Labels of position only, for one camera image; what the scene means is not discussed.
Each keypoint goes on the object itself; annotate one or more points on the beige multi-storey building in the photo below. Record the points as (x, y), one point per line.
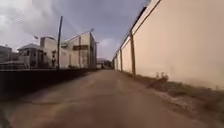
(78, 51)

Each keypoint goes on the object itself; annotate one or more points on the brown dirt road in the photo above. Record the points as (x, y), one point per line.
(103, 100)

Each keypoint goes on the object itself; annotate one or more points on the tall dark utility pole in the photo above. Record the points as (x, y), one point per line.
(59, 43)

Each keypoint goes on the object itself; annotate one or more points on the dry grass verge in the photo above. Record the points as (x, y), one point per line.
(186, 95)

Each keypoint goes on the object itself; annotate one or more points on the small grey house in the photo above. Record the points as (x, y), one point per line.
(30, 55)

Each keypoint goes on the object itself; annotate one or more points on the long beige boundary wall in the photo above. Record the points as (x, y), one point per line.
(173, 43)

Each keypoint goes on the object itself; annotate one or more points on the low dark wall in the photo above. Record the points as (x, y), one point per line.
(36, 80)

